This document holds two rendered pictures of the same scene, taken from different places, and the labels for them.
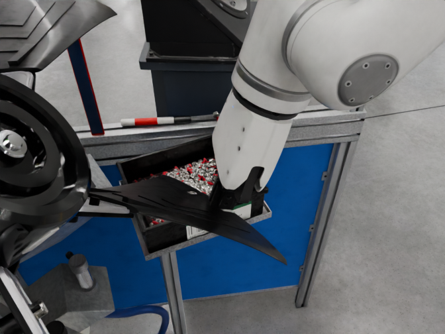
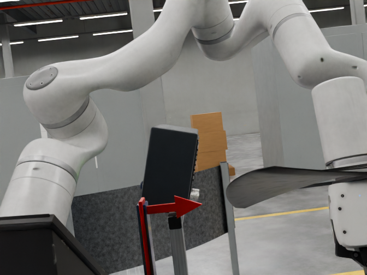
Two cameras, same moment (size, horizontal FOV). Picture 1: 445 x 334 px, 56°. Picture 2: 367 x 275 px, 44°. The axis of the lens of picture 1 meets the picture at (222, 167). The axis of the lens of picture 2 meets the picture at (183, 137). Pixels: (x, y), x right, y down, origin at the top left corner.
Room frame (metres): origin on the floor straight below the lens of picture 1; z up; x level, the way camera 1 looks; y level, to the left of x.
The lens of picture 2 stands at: (0.49, 0.70, 1.28)
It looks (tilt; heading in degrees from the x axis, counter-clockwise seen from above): 3 degrees down; 281
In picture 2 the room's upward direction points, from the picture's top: 7 degrees counter-clockwise
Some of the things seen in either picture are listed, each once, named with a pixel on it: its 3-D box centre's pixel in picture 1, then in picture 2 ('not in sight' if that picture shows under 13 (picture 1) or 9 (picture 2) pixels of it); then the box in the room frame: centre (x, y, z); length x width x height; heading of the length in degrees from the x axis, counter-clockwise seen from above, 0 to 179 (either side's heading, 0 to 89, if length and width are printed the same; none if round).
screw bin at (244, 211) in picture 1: (191, 188); not in sight; (0.50, 0.06, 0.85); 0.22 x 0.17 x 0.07; 114
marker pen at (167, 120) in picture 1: (156, 120); not in sight; (0.66, 0.13, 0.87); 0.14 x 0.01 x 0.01; 94
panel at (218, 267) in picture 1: (167, 243); not in sight; (0.65, 0.15, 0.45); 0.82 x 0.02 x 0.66; 98
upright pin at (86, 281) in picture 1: (83, 275); not in sight; (0.25, 0.16, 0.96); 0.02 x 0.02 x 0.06
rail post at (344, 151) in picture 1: (318, 237); not in sight; (0.71, -0.28, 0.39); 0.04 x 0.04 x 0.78; 8
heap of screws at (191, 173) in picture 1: (193, 193); not in sight; (0.50, 0.05, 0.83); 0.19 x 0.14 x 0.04; 114
